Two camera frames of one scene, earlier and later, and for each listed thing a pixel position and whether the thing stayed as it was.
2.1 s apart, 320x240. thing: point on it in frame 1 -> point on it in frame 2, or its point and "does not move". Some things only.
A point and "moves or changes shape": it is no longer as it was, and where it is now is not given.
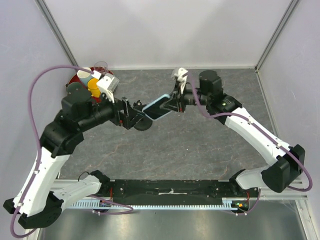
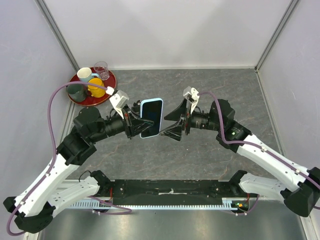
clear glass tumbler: (100, 66) does not move
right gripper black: (176, 103) -> (175, 131)
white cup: (84, 75) does not move
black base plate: (174, 191) does not move
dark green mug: (76, 89) does not move
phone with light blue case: (153, 110) moves or changes shape
